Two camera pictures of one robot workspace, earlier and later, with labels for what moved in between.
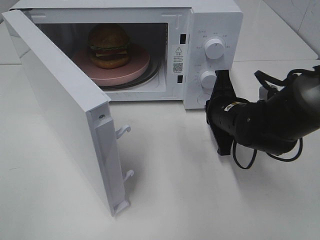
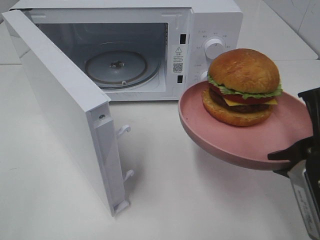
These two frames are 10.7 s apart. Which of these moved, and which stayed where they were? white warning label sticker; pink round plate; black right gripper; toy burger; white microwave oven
Moved: toy burger; black right gripper; pink round plate
Stayed: white microwave oven; white warning label sticker
